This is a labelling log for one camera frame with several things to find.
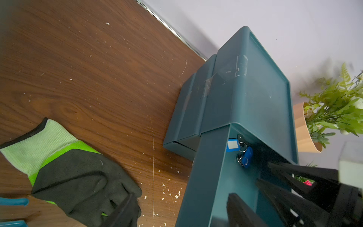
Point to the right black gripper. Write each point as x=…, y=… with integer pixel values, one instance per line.
x=295, y=211

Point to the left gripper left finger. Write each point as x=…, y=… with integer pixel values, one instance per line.
x=125, y=215

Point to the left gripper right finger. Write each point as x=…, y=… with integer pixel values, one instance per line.
x=240, y=214

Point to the teal three-drawer cabinet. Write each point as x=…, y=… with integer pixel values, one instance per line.
x=240, y=86

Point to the small pink-flower potted plant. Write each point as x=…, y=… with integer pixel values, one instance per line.
x=305, y=180

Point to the black green work glove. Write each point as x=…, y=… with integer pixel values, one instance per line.
x=66, y=171

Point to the large white-flower potted plant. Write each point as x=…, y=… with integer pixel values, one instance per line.
x=338, y=107

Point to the teal garden hand rake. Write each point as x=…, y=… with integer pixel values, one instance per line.
x=10, y=205

